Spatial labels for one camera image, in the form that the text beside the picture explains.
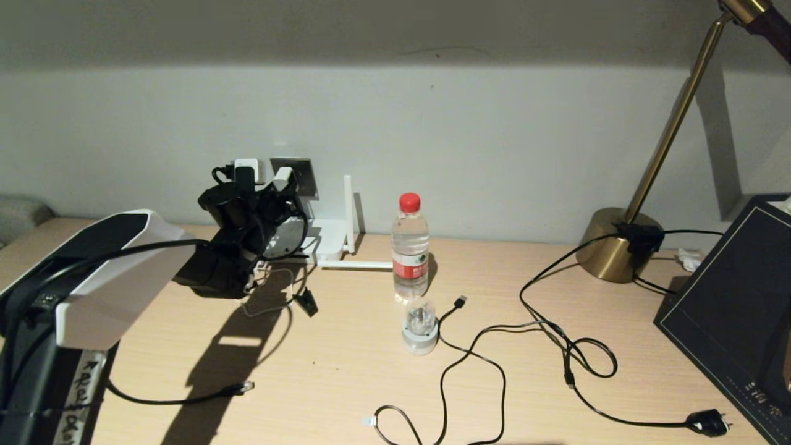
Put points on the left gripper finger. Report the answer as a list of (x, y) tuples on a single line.
[(272, 193), (294, 198)]

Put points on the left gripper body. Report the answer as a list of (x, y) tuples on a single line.
[(238, 216)]

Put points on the white power adapter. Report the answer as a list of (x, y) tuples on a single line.
[(282, 177)]

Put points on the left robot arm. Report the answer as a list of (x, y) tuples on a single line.
[(117, 278)]

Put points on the white power adapter plug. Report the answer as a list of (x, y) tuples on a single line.
[(247, 162)]

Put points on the white wifi router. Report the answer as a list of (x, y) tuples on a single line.
[(330, 238)]

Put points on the small black clip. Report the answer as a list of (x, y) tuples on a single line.
[(307, 304)]

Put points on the clear water bottle red cap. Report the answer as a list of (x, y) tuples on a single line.
[(410, 247)]

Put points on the small white dome humidifier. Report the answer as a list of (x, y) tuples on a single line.
[(420, 337)]

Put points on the brass desk lamp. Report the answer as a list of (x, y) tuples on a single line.
[(609, 253)]

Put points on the crumpled white tissue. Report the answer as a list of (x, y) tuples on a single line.
[(687, 261)]

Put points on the grey wall socket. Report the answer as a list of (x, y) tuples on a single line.
[(307, 179)]

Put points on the black inline switch box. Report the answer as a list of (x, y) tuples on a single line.
[(639, 239)]

